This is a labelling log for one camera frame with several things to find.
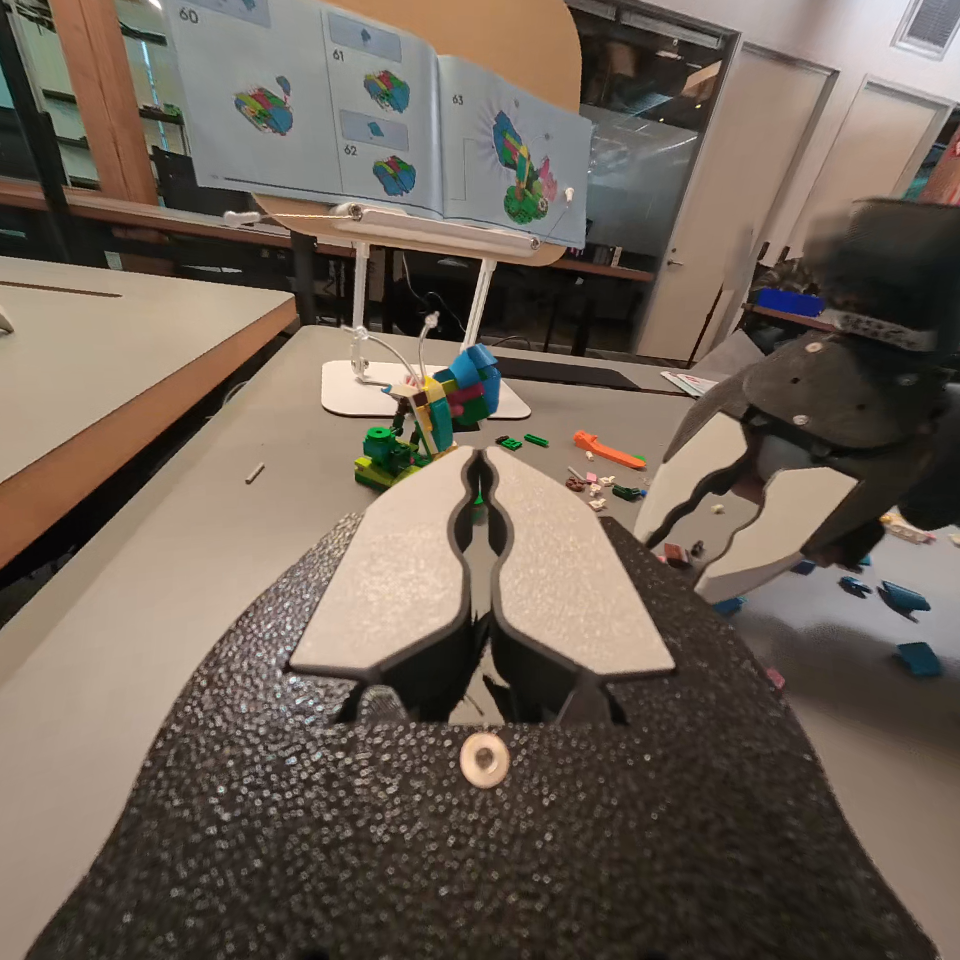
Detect orange brick separator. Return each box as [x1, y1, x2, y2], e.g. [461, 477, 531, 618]
[573, 429, 648, 471]

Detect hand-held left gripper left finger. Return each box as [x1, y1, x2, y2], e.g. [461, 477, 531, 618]
[288, 446, 492, 721]

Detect scattered small lego pieces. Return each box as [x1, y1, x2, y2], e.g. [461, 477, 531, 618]
[495, 432, 648, 513]

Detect pink and white lego piece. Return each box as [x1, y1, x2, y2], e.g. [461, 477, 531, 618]
[879, 513, 939, 546]

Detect white book stand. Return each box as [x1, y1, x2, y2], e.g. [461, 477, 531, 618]
[223, 0, 585, 420]

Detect long wooden counter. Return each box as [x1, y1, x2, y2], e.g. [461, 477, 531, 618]
[0, 178, 655, 285]

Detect lego instruction booklet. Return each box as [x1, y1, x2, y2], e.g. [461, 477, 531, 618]
[163, 0, 595, 250]

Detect adjacent grey table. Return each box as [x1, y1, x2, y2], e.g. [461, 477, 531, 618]
[0, 255, 299, 571]

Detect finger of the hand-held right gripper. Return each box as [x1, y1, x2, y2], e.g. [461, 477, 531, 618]
[691, 465, 861, 606]
[632, 408, 760, 550]

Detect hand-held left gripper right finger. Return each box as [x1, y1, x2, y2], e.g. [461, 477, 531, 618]
[483, 447, 676, 721]

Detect blue storage bin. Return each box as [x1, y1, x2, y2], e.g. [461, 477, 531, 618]
[752, 287, 826, 318]

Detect grey door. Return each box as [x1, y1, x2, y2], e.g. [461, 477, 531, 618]
[780, 75, 955, 241]
[636, 41, 839, 363]

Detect colourful lego model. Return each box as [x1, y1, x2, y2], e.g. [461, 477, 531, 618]
[341, 311, 502, 492]

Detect black desk mat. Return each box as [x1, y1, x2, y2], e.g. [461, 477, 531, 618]
[491, 355, 643, 392]

